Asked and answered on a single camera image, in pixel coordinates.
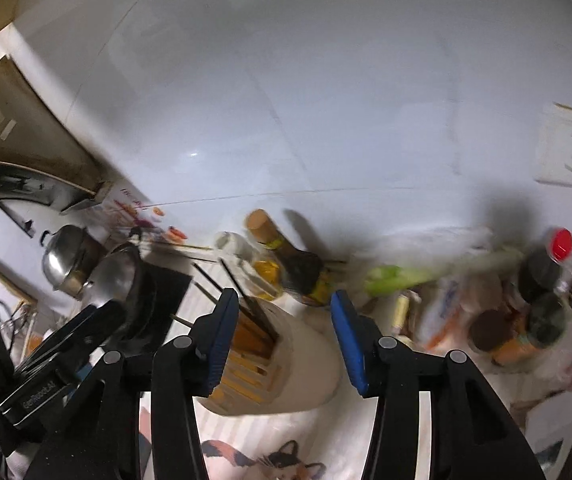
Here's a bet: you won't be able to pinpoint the small white jar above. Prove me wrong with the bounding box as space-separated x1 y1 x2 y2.
214 231 252 262

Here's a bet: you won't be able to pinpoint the range hood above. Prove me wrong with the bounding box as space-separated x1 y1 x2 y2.
0 56 113 217

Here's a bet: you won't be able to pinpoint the striped cat print tablecloth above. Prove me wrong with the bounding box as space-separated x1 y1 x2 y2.
136 285 572 480

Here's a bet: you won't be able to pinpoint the orange and white seasoning packet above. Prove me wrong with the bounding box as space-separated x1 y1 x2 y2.
415 279 472 352

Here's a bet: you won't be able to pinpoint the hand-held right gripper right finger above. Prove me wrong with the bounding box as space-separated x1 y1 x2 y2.
330 290 547 480

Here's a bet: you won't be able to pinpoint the wooden cap oil bottle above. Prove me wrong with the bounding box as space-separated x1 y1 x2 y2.
244 208 339 307

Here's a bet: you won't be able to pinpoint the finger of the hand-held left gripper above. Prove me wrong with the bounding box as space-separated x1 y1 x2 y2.
13 299 129 377
36 304 112 358

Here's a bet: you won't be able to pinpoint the steel pot with lid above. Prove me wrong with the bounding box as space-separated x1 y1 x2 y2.
40 224 108 302

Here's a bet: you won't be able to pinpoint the row of chopsticks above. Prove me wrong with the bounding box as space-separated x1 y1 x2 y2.
171 257 279 343

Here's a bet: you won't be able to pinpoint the steel wok lid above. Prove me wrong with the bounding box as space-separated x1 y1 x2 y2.
83 241 147 312

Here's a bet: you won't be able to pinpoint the green scallion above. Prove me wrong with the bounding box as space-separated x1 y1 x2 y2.
365 247 525 299

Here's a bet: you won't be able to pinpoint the small yellow box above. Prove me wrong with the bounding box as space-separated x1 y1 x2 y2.
391 292 413 337

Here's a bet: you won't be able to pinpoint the black stove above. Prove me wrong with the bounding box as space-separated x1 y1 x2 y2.
116 255 193 342

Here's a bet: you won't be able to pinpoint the red cap dark bottle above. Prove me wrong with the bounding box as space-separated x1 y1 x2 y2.
517 228 572 302

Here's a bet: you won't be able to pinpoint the white wall socket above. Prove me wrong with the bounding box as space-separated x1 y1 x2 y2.
534 103 572 192

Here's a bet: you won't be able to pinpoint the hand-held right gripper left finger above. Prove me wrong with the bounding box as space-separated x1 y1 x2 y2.
26 287 239 480

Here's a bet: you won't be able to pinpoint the brown lid jar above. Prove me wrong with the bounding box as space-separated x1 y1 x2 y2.
468 309 517 354

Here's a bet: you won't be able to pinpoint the fruit wall stickers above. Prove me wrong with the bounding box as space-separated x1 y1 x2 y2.
100 184 190 247

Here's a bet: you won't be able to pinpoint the cream ribbed utensil holder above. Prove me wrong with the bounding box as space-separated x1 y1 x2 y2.
193 290 343 419

